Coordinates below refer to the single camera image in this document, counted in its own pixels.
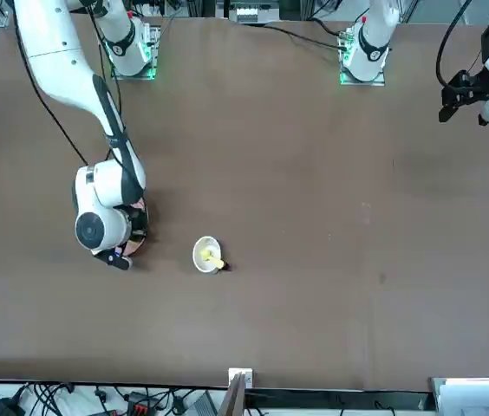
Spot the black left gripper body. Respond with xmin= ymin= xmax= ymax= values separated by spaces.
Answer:
xmin=451 ymin=68 xmax=489 ymax=105

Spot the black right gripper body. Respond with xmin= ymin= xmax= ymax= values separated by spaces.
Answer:
xmin=126 ymin=201 xmax=148 ymax=244

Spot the pink plate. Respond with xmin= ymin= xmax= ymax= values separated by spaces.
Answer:
xmin=121 ymin=195 xmax=150 ymax=257

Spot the yellow spoon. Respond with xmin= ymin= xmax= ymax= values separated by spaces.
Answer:
xmin=199 ymin=246 xmax=227 ymax=270

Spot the power strip with red switches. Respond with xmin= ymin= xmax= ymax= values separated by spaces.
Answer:
xmin=123 ymin=391 xmax=151 ymax=416

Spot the black power adapter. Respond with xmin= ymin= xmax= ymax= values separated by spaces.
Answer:
xmin=0 ymin=394 xmax=28 ymax=416

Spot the metal framed white tray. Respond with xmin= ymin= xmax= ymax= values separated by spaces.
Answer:
xmin=427 ymin=375 xmax=489 ymax=416

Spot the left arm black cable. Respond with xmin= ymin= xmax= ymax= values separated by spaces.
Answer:
xmin=436 ymin=0 xmax=489 ymax=88

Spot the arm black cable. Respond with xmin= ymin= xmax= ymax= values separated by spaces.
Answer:
xmin=12 ymin=6 xmax=141 ymax=192
xmin=436 ymin=0 xmax=489 ymax=88

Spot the white mug with black handle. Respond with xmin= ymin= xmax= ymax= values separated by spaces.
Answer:
xmin=192 ymin=235 xmax=233 ymax=275

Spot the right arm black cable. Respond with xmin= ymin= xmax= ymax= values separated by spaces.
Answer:
xmin=12 ymin=6 xmax=141 ymax=192

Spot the black table cable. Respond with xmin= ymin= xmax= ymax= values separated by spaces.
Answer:
xmin=243 ymin=19 xmax=352 ymax=49
xmin=307 ymin=16 xmax=345 ymax=38

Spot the upright post with bracket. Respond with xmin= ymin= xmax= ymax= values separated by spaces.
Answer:
xmin=220 ymin=367 xmax=255 ymax=416

